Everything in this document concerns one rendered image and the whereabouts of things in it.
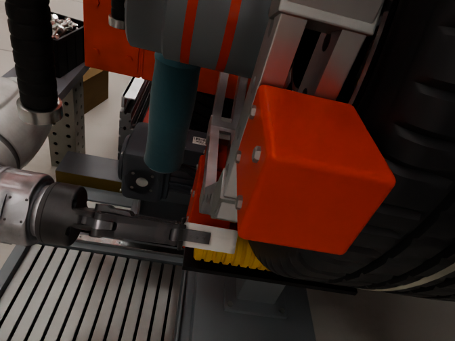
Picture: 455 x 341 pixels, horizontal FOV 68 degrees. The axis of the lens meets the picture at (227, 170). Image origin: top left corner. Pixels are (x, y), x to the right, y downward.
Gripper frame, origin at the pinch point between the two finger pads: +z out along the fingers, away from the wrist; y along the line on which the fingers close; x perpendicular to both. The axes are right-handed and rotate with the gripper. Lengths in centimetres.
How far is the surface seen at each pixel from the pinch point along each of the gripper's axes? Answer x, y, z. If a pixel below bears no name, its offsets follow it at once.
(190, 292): -20, -50, 4
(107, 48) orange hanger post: 42, -48, -31
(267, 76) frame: 13.7, 21.8, -0.6
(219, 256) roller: -4.0, -13.1, 3.8
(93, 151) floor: 19, -110, -44
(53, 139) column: 19, -90, -54
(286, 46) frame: 15.3, 23.4, 0.0
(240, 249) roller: -2.2, -12.7, 7.0
